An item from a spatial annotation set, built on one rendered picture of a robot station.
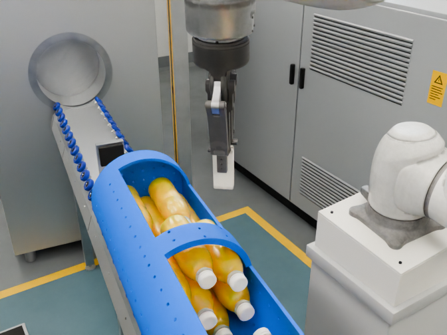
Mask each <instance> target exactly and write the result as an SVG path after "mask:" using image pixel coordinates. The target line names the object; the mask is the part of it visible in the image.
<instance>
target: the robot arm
mask: <svg viewBox="0 0 447 335"><path fill-rule="evenodd" d="M284 1H288V2H292V3H296V4H300V5H306V6H310V7H316V8H322V9H330V10H339V11H342V10H352V9H362V8H365V7H370V6H373V5H376V4H379V3H382V2H383V1H386V0H284ZM184 6H185V18H186V30H187V32H188V33H189V34H190V35H191V36H193V37H192V52H193V62H194V64H195V65H196V66H198V67H199V68H203V69H205V70H207V71H208V72H209V74H208V79H206V83H205V86H206V92H207V94H208V100H206V103H205V107H206V113H207V116H208V129H209V137H210V146H209V148H208V152H210V153H211V155H213V176H214V189H233V187H234V151H233V146H231V145H237V139H233V135H234V133H235V130H234V116H235V98H236V90H235V86H236V84H237V71H236V69H239V68H241V67H243V66H245V65H246V64H247V63H248V62H249V35H250V34H252V32H253V27H254V26H255V25H254V13H255V0H184ZM361 194H362V196H363V197H364V198H365V199H366V200H367V202H366V203H364V204H361V205H356V206H352V207H350V208H349V215H350V216H351V217H354V218H356V219H358V220H359V221H360V222H362V223H363V224H364V225H366V226H367V227H368V228H369V229H370V230H372V231H373V232H374V233H376V234H377V235H378V236H379V237H380V238H382V239H383V240H384V241H385V242H386V243H387V245H388V246H389V247H390V248H391V249H394V250H399V249H401V248H402V247H403V246H404V245H405V244H407V243H409V242H411V241H414V240H416V239H418V238H420V237H423V236H425V235H427V234H429V233H431V232H433V231H437V230H443V229H445V228H447V148H445V142H444V140H443V138H442V137H441V135H440V134H439V133H438V132H437V131H436V130H435V129H433V128H431V127H430V126H429V125H427V124H423V123H420V122H402V123H399V124H396V125H395V126H393V127H392V128H391V129H390V130H389V131H388V132H387V133H386V134H385V135H384V136H383V137H382V139H381V141H380V142H379V144H378V146H377V148H376V151H375V153H374V157H373V160H372V166H371V173H370V179H369V186H368V185H365V186H362V188H361Z"/></svg>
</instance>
